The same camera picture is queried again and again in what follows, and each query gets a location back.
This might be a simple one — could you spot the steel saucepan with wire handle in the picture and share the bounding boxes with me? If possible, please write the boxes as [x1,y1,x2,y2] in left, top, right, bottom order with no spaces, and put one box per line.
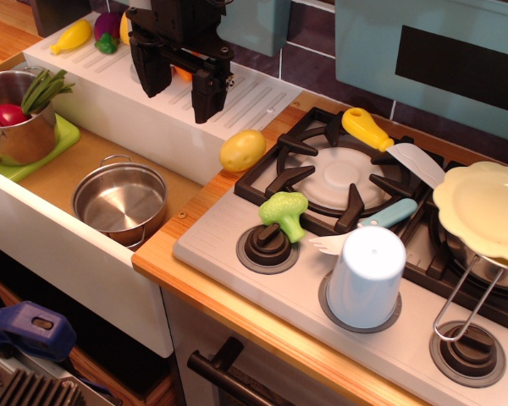
[433,230,508,343]

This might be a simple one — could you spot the yellow toy squash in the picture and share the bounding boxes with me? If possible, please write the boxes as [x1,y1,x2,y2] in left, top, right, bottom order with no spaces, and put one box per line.
[50,19,92,55]

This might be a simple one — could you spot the black stove knob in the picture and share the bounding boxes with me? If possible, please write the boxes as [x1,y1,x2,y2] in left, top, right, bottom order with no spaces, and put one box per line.
[429,324,506,388]
[235,223,299,275]

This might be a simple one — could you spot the orange toy pepper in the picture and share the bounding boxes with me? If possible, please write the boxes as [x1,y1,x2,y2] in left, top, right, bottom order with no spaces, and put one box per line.
[173,52,200,82]

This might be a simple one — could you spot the green cutting board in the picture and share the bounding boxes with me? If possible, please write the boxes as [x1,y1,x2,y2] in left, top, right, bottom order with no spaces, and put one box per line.
[0,114,80,183]

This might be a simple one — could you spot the yellow toy potato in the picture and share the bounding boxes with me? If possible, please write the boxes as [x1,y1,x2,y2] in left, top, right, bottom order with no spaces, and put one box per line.
[219,129,267,173]

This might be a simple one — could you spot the blue clamp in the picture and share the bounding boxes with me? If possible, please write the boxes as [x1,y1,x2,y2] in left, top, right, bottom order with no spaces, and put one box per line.
[0,301,77,362]

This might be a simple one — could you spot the green toy beans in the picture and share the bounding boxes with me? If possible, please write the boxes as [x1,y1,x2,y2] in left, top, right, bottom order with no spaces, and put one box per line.
[20,69,75,116]

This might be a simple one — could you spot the small steel pot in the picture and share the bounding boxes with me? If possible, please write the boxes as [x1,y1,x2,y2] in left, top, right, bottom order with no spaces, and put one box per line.
[71,154,168,250]

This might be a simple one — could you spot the white plastic cup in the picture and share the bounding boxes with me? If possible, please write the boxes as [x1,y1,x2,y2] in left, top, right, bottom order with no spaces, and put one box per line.
[326,226,406,330]

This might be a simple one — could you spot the white sink basin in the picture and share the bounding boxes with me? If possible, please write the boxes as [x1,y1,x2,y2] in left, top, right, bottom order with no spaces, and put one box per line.
[0,10,304,359]

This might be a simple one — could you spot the teal wall cabinet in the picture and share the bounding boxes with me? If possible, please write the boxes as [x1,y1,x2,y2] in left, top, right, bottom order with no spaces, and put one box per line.
[217,0,291,57]

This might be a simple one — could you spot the blue handled white fork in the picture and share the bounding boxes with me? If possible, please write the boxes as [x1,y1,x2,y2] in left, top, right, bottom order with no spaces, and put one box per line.
[309,198,418,255]

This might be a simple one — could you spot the green toy broccoli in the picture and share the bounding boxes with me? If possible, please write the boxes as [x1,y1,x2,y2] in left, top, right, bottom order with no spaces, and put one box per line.
[258,191,308,244]

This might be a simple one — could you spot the tall steel pot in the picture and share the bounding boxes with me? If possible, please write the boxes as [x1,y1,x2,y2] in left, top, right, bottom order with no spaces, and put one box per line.
[0,70,58,166]

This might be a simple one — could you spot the yellow handled toy knife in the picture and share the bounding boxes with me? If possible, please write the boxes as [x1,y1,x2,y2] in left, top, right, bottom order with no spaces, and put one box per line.
[341,107,445,189]

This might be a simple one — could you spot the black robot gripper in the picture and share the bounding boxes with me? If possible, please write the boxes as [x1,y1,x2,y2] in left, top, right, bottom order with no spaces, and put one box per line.
[126,1,233,124]

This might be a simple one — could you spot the black burner grate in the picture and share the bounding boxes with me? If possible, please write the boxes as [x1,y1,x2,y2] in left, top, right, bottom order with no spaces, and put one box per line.
[235,107,508,328]

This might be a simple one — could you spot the red toy tomato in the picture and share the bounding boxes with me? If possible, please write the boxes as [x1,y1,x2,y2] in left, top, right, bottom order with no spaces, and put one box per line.
[0,103,30,127]

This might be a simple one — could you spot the black oven door handle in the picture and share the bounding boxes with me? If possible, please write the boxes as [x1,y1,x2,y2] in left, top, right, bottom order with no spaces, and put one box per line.
[187,337,276,406]

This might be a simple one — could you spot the black right stove knob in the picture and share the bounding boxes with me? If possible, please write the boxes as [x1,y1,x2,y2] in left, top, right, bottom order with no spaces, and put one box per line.
[429,324,506,388]

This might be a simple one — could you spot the yellow toy corn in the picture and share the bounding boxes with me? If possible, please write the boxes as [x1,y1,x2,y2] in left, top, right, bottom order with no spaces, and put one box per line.
[119,13,130,46]

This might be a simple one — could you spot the purple toy eggplant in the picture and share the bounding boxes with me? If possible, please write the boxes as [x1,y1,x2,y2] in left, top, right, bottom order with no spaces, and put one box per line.
[94,12,122,54]

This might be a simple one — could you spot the black left stove knob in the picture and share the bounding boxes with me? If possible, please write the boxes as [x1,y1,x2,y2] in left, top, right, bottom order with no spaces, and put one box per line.
[235,223,299,275]

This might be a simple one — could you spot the teal microwave cabinet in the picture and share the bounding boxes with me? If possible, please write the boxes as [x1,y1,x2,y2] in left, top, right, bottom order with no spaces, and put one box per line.
[334,1,508,140]

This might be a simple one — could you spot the pale yellow plate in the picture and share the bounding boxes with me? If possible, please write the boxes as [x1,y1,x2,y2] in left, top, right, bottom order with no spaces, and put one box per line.
[433,162,508,262]

